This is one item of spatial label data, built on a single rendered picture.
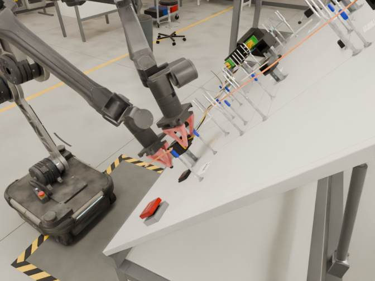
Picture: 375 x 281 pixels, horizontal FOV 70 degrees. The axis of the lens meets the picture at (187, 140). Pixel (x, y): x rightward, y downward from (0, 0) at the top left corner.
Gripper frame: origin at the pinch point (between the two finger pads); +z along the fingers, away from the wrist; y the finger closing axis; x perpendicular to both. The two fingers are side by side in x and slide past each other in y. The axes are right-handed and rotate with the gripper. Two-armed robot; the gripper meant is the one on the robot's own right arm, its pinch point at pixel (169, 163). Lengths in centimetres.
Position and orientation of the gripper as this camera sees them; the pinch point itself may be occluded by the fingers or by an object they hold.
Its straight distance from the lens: 87.6
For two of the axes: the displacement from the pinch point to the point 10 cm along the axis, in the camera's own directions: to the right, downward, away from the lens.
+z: 6.1, 7.6, 2.4
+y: 4.8, -5.9, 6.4
